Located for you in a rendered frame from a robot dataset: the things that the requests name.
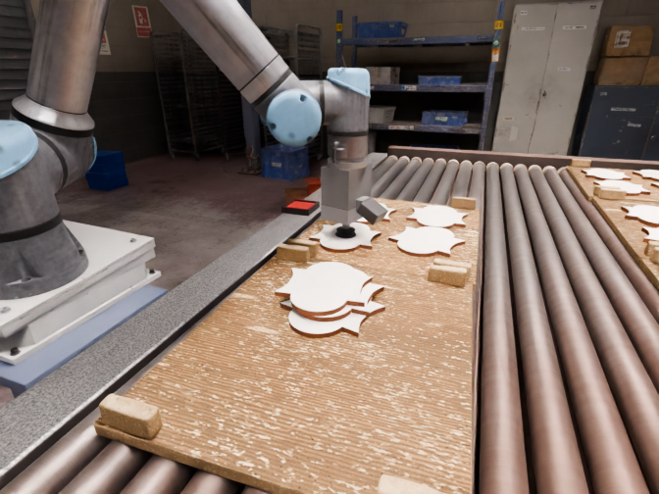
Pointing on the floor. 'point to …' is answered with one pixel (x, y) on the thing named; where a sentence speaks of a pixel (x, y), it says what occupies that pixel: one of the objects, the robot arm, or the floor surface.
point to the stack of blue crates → (107, 172)
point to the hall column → (250, 123)
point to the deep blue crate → (284, 162)
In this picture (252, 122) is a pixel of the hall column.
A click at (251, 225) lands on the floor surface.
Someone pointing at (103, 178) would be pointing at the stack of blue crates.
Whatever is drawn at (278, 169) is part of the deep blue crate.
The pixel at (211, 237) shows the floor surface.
